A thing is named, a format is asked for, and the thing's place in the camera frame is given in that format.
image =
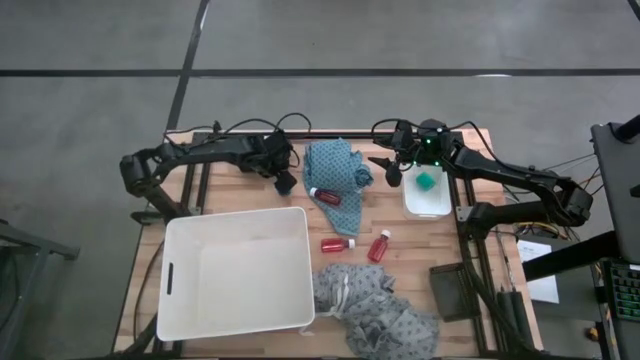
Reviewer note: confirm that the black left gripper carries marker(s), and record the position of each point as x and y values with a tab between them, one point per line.
277	152

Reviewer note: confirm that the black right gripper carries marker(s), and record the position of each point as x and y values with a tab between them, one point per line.
425	145

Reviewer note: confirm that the green bandage roll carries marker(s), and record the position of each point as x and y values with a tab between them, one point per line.
426	181

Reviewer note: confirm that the red medicine bottle white cap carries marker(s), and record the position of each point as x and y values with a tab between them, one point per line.
378	248
326	197
335	245

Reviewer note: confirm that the teal star-patterned gown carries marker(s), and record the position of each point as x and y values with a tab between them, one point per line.
332	165

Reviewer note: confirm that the small white plastic bin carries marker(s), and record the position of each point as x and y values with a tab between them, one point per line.
425	207

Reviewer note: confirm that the grey striped patterned gown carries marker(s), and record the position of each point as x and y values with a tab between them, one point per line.
370	310

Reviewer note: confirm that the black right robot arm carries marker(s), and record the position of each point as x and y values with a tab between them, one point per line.
500	172

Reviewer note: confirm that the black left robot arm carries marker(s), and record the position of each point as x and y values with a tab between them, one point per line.
210	150

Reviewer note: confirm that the white woven plastic basket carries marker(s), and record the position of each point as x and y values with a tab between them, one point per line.
250	280

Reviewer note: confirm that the dark grey shallow tray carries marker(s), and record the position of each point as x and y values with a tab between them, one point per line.
450	292

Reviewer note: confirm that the black cylindrical tool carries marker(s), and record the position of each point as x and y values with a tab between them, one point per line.
520	315
504	310

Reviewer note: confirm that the black stand beam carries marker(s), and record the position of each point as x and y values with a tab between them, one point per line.
565	257

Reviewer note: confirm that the white paper sheet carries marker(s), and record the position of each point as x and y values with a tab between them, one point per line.
545	292

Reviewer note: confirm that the dark grey monitor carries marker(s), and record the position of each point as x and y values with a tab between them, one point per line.
620	190

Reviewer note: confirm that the small yellow object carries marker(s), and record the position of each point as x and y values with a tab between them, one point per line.
593	334

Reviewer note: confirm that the grey metal stand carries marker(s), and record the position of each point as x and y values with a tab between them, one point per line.
30	245

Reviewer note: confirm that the backlit black keyboard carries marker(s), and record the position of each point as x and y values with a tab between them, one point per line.
625	295

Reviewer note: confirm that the black aluminium table frame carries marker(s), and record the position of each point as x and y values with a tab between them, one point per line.
345	135

